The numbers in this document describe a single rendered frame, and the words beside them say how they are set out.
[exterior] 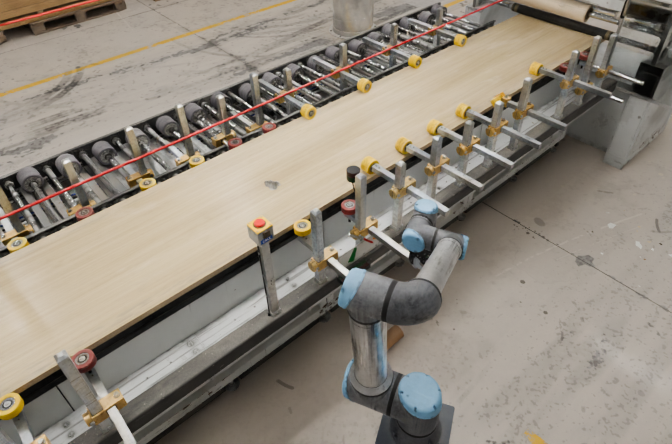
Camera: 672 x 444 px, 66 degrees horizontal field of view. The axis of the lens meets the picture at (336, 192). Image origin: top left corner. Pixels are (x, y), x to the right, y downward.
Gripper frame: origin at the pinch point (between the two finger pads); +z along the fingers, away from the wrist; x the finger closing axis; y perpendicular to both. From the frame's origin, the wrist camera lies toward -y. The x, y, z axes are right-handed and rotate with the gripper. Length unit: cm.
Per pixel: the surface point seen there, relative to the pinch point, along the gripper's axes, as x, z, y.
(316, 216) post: -30, -29, -28
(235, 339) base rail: -75, 13, -30
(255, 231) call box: -58, -39, -28
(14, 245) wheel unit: -126, -8, -123
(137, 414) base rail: -119, 13, -27
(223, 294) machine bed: -67, 9, -50
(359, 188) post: -5.7, -28.7, -29.3
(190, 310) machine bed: -83, 6, -50
